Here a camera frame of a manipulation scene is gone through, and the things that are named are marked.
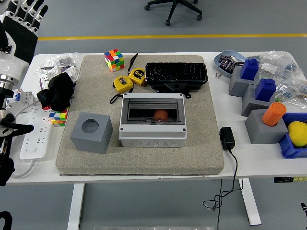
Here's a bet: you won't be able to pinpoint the white wall socket module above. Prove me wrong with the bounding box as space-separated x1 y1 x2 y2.
39 66 59 84
59 66 79 82

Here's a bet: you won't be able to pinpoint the white power strip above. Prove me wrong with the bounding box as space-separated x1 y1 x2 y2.
19 105 55 161

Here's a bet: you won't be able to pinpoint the black plastic tray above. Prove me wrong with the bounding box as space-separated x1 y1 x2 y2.
145 62 209 99

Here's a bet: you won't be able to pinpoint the colourful puzzle cube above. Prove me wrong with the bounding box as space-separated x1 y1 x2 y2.
48 107 70 127
104 48 125 72

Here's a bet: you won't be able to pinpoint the grey block with round hole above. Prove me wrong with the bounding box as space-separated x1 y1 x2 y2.
70 112 114 154

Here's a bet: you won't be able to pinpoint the black office chair base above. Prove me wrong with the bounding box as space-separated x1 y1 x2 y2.
144 0 203 26

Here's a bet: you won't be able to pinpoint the blue storage bin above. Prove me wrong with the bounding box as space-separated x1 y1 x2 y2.
279 112 307 159

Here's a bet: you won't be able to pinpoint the thin black strap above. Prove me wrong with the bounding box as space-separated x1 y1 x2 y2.
128 53 139 73

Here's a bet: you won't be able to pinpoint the yellow lemon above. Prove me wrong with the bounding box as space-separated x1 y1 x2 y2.
287 121 307 148

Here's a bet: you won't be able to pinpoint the black cloth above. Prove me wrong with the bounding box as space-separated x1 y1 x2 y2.
36 72 74 112

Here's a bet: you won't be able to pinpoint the grey plastic junction box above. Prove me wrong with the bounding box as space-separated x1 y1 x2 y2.
118 92 188 148

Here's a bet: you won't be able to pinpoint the black power adapter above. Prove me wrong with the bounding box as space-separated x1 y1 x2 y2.
219 126 236 151

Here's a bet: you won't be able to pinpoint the grey-brown fabric mat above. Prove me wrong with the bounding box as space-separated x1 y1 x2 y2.
55 54 225 177

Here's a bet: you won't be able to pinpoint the smoky transparent box lid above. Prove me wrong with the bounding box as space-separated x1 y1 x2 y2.
126 99 180 123

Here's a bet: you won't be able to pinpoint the pale blue dish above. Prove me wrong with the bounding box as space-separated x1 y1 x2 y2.
213 50 248 78

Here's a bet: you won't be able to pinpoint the grey holder block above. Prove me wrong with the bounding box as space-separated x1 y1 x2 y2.
244 109 288 145
229 66 261 98
241 84 276 117

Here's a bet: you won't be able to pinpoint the yellow tape measure 5m label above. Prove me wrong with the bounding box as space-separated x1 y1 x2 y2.
128 68 147 87

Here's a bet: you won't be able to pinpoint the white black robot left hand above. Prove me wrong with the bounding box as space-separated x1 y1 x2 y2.
0 0 49 80

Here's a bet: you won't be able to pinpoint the orange cylinder battery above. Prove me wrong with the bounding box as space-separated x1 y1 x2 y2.
262 102 287 127
153 110 169 121

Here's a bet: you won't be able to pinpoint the clear bags of small parts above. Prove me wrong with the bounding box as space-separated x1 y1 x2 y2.
274 78 307 106
247 50 302 80

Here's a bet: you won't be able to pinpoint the white circuit breaker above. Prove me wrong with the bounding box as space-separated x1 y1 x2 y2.
5 88 34 115

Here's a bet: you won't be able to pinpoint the black adapter cord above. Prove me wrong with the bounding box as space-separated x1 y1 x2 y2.
202 149 244 230

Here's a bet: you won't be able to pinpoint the white table leg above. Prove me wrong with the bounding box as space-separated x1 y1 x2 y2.
67 183 85 230
238 178 262 226

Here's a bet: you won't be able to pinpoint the clear plastic bag with parts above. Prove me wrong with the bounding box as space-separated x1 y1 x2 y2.
33 52 83 80

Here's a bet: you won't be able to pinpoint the blue plastic block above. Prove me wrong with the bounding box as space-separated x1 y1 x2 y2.
240 58 260 81
254 78 276 101

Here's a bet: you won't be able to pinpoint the black table control panel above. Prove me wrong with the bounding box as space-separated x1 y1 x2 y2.
274 176 307 184

